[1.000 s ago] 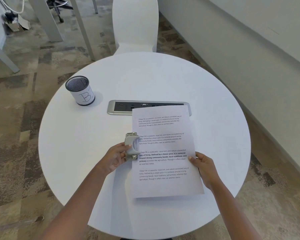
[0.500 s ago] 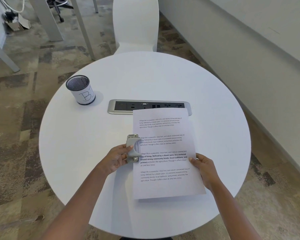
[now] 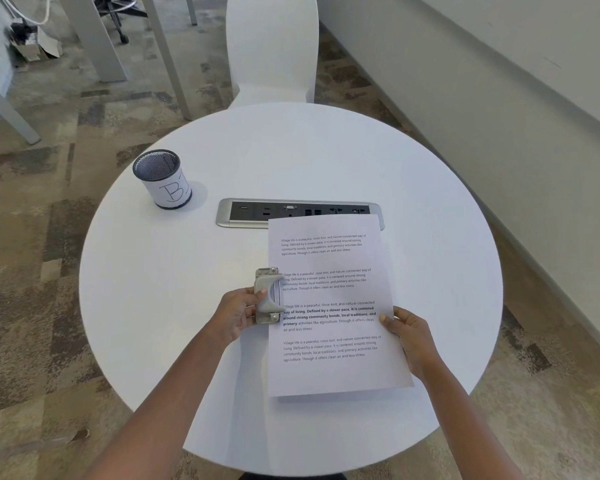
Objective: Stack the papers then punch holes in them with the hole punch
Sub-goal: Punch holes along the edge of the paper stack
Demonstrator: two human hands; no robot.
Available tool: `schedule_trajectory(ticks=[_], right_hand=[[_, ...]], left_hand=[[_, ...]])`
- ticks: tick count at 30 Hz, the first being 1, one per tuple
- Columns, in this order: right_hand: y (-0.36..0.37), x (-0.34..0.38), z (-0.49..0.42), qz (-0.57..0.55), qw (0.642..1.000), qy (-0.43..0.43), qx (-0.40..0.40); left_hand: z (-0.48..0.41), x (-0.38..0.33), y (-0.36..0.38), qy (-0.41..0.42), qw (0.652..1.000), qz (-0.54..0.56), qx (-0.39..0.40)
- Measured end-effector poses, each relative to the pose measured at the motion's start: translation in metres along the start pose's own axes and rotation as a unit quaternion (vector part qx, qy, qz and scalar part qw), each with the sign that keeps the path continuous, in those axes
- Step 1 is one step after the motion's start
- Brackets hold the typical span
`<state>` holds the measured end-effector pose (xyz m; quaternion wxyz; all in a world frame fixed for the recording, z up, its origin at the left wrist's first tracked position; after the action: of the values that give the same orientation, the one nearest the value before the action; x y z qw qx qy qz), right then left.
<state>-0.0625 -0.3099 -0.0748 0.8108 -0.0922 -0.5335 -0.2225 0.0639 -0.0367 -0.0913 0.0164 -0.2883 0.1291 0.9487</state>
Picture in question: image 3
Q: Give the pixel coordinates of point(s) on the printed white paper sheet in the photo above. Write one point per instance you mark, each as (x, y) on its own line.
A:
(330, 304)

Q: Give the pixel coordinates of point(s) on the person's left hand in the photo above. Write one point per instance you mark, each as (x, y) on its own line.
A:
(233, 312)

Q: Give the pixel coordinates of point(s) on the person's right thumb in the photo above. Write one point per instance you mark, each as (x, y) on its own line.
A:
(391, 323)

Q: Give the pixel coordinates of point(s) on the open cardboard box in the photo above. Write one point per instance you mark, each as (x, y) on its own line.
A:
(35, 44)

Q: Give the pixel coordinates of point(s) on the white chair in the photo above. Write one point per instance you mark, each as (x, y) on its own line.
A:
(272, 47)

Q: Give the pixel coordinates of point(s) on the person's left forearm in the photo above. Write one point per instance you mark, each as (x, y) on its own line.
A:
(155, 409)

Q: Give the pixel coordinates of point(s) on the person's right forearm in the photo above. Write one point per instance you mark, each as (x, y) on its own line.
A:
(475, 424)

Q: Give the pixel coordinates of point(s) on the person's right hand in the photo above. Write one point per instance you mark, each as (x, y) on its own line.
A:
(410, 339)

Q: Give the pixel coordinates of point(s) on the black office chair base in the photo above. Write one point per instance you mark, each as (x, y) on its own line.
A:
(117, 12)

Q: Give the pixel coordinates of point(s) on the grey desk leg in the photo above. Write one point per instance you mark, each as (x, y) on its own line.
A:
(7, 107)
(96, 37)
(167, 49)

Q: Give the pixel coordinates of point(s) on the silver table power socket panel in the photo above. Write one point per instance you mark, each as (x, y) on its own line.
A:
(298, 213)

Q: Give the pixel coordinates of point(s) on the person's left thumb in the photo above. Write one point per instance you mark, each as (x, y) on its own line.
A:
(258, 296)

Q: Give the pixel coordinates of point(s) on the black mesh pen holder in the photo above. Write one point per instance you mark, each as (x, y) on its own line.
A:
(163, 178)

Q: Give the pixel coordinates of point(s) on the grey metal hole punch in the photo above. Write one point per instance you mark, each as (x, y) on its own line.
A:
(268, 296)

